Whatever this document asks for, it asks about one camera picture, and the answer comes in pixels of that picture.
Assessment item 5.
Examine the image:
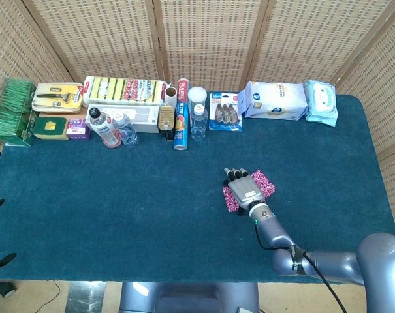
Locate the white facial tissue pack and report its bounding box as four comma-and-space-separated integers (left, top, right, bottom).
238, 80, 308, 121

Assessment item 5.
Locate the thin black floor cable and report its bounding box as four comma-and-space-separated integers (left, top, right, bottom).
40, 279, 63, 304

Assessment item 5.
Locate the tall clear bottle white cap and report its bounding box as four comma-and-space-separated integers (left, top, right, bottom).
189, 103, 208, 142

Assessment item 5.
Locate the pink drink bottle black cap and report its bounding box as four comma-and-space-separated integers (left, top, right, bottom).
87, 106, 122, 150

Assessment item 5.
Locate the dark green small box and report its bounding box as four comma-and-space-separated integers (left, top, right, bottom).
33, 116, 69, 140

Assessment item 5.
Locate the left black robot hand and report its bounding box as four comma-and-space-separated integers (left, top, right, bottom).
0, 193, 18, 272

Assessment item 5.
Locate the woven bamboo folding screen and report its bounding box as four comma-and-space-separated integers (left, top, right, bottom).
0, 0, 395, 235

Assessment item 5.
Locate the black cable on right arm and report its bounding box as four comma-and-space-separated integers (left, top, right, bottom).
254, 224, 348, 313

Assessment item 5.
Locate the yellow green sponge multipack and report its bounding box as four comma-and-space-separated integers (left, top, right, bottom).
82, 76, 167, 105

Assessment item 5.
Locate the clear jar with white lid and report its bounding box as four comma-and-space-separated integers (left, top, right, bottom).
187, 87, 208, 107

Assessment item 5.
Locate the small purple box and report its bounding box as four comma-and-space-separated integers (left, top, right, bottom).
65, 118, 91, 140

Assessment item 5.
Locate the small clear water bottle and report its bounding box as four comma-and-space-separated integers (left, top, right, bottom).
113, 113, 140, 147

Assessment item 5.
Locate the blue plastic wrap roll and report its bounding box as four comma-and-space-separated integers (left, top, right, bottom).
173, 77, 190, 151

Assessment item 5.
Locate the black object with white end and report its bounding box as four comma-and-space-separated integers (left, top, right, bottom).
0, 280, 16, 298

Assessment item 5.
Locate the green tea bag box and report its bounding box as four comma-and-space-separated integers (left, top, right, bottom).
0, 78, 37, 147

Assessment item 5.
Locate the dark blue felt table mat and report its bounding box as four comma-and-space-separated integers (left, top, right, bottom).
0, 91, 395, 284

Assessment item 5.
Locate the yellow razor blister pack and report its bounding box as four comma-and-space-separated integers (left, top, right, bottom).
31, 82, 84, 112

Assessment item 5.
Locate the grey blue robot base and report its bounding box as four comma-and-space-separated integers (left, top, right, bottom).
118, 280, 261, 313

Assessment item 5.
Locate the white lint roller refill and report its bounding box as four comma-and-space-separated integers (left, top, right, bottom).
164, 86, 178, 110

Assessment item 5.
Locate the pink patterned card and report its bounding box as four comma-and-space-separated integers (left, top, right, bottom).
222, 186, 241, 213
251, 168, 276, 198

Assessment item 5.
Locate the black can with gold lid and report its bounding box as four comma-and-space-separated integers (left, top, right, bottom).
159, 104, 176, 142

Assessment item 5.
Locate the light blue wet wipes pack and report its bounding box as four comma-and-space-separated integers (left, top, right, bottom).
303, 80, 339, 127

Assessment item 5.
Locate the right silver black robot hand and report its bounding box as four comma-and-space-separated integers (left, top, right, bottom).
222, 167, 266, 218

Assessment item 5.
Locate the long white cardboard box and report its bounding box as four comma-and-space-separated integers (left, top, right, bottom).
86, 104, 161, 134

